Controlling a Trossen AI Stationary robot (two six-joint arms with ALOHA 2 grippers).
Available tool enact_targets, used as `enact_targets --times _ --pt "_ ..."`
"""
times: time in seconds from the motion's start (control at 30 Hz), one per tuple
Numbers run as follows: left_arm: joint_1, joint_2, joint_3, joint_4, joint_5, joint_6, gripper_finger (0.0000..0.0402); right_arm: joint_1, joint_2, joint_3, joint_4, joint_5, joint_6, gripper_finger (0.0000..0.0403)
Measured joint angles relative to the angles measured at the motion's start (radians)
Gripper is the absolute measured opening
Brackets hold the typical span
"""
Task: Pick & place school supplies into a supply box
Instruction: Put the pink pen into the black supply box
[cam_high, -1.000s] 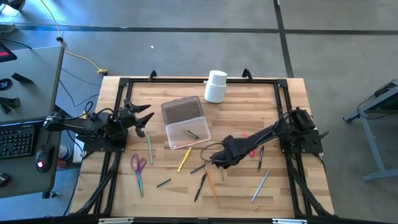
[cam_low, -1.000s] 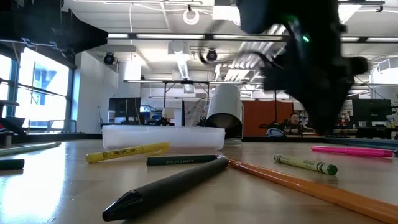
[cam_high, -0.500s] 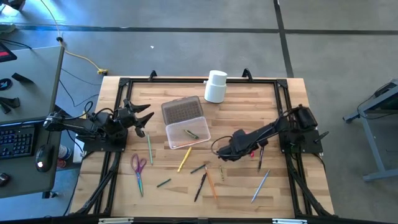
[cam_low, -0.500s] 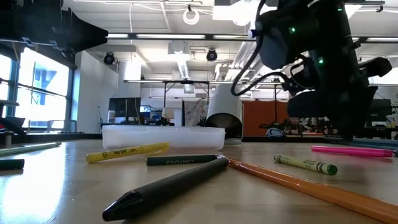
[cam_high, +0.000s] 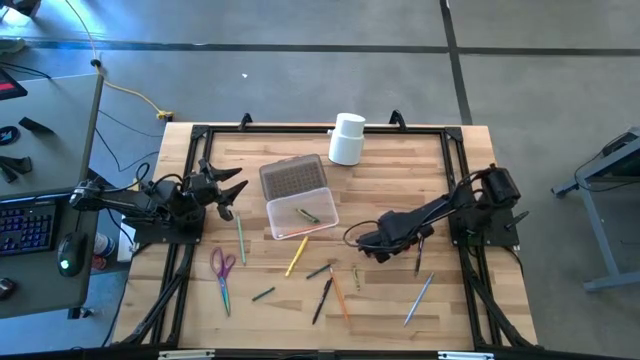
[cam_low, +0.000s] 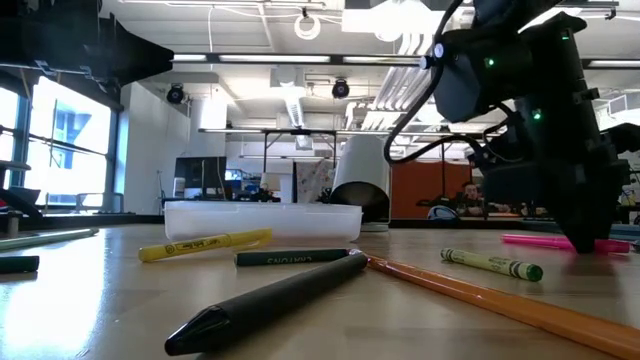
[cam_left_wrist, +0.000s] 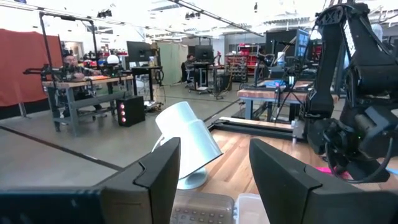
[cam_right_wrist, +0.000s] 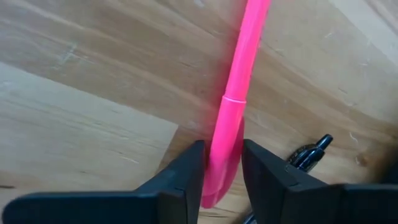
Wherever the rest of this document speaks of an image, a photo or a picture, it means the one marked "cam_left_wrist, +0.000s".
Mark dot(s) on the clear plastic supply box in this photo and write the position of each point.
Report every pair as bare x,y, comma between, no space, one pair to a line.
202,208

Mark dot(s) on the person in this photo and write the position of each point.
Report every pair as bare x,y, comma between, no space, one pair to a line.
188,63
73,63

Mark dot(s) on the orange curtain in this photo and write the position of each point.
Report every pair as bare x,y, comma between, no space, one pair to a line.
25,68

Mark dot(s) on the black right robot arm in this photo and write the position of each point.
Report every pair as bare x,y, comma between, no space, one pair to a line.
329,62

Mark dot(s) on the pink highlighter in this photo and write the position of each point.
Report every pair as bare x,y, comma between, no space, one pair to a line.
326,170

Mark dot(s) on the wooden top table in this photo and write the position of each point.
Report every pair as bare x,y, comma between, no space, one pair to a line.
258,94

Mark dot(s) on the black monitor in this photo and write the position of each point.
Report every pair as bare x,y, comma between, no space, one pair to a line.
203,53
138,51

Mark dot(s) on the grey metal workbench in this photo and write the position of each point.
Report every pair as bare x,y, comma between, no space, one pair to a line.
77,102

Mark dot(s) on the white cylindrical lamp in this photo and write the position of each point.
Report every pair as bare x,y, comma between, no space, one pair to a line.
186,137

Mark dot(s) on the black metal table frame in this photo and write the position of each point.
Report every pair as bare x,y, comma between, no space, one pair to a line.
248,128

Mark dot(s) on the monitor with blue screen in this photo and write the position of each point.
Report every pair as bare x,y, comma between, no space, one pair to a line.
302,42

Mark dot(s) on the black computer tower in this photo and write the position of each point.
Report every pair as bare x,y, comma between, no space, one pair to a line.
133,110

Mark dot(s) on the pale green partition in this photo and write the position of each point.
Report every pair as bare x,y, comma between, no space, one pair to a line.
171,62

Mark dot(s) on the red storage shelf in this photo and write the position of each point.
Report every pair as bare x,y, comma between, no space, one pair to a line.
245,60

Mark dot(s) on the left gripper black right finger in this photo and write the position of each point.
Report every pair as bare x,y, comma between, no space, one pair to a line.
289,186

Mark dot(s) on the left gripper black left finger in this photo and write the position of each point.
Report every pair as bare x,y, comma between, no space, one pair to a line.
140,193

